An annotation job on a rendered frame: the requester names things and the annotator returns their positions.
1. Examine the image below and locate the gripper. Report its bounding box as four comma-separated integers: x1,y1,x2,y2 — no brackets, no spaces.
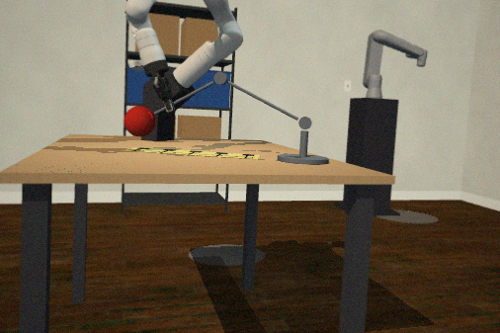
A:
143,59,175,113

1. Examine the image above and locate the pale wooden table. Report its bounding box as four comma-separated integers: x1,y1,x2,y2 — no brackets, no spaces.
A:
0,133,396,333

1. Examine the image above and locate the large cardboard box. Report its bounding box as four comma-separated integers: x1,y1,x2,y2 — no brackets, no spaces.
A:
180,16,220,58
134,11,182,56

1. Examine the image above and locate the black shelf unit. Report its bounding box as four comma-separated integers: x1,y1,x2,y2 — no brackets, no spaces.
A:
122,0,238,214

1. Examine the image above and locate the grey round floor disc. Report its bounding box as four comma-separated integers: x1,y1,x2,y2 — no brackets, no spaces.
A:
188,244,267,267
376,208,440,225

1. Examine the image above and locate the pale yellow strip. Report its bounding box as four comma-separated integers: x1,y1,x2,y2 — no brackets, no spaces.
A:
126,146,262,161

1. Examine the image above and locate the blue box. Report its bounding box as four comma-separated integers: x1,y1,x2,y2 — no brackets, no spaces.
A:
126,63,232,111

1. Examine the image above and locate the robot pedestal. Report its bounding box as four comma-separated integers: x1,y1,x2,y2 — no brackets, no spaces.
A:
141,65,198,142

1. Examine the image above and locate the black stand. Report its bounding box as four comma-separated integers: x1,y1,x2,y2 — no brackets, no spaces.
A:
334,97,400,217

